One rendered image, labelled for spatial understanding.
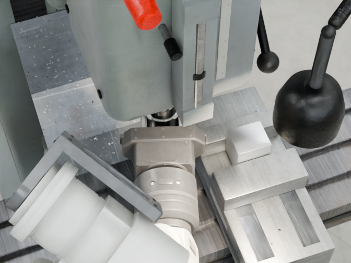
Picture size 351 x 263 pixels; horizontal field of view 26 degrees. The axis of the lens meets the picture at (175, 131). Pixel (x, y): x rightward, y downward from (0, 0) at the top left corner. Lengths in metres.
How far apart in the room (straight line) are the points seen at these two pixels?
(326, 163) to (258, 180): 0.21
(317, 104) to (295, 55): 2.00
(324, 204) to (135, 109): 0.55
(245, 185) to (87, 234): 0.77
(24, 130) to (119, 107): 0.78
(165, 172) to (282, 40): 1.81
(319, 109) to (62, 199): 0.34
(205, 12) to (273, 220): 0.58
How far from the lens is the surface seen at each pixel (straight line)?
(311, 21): 2.88
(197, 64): 0.83
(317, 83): 0.76
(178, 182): 1.03
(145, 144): 1.08
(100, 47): 0.84
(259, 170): 1.27
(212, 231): 1.34
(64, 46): 1.45
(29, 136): 1.71
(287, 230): 1.27
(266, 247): 1.25
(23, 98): 1.60
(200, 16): 0.77
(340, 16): 0.72
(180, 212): 1.00
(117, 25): 0.80
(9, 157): 2.29
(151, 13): 0.54
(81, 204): 0.51
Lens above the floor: 2.10
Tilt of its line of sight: 56 degrees down
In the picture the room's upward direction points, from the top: straight up
